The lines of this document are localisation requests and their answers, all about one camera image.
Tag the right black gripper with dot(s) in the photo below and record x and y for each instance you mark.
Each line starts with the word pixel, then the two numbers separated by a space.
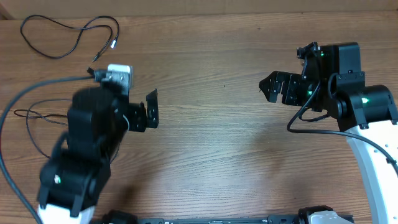
pixel 290 83

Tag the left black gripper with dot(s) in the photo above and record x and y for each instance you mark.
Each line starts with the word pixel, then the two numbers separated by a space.
pixel 137 111

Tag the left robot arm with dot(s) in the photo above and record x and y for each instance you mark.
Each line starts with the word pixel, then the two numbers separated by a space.
pixel 80 164

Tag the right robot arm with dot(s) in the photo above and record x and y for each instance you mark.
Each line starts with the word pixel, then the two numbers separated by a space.
pixel 332 83

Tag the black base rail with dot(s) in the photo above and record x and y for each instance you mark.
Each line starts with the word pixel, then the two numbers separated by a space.
pixel 317 214

